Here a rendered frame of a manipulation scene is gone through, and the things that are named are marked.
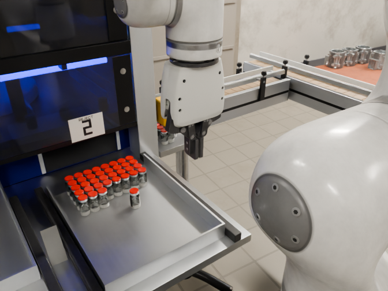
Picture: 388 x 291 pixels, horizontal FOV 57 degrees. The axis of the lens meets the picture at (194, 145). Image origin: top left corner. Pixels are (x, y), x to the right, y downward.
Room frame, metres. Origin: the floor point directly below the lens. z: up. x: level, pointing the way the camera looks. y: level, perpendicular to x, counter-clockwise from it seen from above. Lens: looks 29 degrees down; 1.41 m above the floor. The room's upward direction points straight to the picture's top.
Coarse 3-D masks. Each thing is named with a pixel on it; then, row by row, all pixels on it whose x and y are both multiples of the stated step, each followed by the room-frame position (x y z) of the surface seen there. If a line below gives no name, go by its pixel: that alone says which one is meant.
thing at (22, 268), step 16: (0, 192) 0.70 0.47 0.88; (0, 208) 0.64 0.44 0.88; (0, 224) 0.59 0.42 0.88; (16, 224) 0.55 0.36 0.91; (0, 240) 0.54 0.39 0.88; (16, 240) 0.54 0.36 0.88; (0, 256) 0.50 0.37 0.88; (16, 256) 0.50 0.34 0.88; (32, 256) 0.47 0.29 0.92; (0, 272) 0.46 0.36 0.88; (16, 272) 0.46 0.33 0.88; (32, 272) 0.44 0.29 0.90; (0, 288) 0.41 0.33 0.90; (16, 288) 0.42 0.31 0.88
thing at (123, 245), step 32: (64, 192) 0.70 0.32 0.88; (160, 192) 0.70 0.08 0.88; (64, 224) 0.58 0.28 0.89; (96, 224) 0.59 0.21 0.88; (128, 224) 0.59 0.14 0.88; (160, 224) 0.59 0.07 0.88; (192, 224) 0.59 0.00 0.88; (224, 224) 0.55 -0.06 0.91; (96, 256) 0.50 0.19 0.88; (128, 256) 0.50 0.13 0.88; (160, 256) 0.47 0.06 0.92
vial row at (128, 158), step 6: (126, 156) 0.79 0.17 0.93; (132, 156) 0.79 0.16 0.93; (114, 162) 0.76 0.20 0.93; (120, 162) 0.77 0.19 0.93; (96, 168) 0.74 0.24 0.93; (102, 168) 0.74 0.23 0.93; (78, 174) 0.71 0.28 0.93; (84, 174) 0.71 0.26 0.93; (66, 180) 0.69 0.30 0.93; (66, 186) 0.69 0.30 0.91
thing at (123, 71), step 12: (108, 0) 0.84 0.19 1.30; (108, 12) 0.83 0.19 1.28; (108, 24) 0.83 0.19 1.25; (120, 24) 0.85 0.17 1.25; (120, 36) 0.85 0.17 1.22; (120, 60) 0.84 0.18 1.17; (120, 72) 0.84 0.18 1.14; (120, 84) 0.84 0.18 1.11; (132, 84) 0.86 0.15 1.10; (120, 96) 0.83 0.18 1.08; (132, 96) 0.85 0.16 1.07; (120, 108) 0.83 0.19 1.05; (132, 108) 0.85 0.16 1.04; (120, 120) 0.83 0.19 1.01; (132, 120) 0.85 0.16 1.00
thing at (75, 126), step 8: (72, 120) 0.76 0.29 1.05; (80, 120) 0.77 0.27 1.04; (96, 120) 0.79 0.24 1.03; (72, 128) 0.76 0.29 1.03; (80, 128) 0.77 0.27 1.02; (88, 128) 0.78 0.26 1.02; (96, 128) 0.79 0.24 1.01; (104, 128) 0.80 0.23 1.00; (72, 136) 0.76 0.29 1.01; (80, 136) 0.77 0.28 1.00; (88, 136) 0.78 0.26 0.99
